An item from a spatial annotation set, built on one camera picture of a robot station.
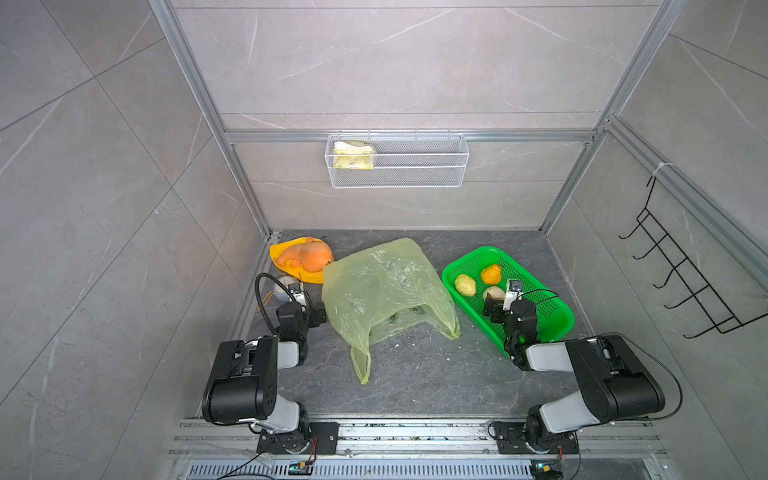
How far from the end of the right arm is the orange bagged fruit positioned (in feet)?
1.77

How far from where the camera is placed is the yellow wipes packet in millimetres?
875

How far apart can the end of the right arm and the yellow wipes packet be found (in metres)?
0.54

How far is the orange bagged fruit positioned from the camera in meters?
1.03

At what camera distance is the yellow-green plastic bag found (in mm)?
859

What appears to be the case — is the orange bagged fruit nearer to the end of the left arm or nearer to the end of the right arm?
the end of the left arm

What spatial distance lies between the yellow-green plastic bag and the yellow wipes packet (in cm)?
28

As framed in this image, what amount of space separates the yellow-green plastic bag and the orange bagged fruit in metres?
0.02

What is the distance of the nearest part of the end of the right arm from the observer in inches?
33.0

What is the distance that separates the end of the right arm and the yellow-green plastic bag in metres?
0.10

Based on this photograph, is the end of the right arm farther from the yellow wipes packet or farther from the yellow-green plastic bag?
the yellow wipes packet

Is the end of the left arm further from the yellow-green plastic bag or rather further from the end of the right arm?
the end of the right arm
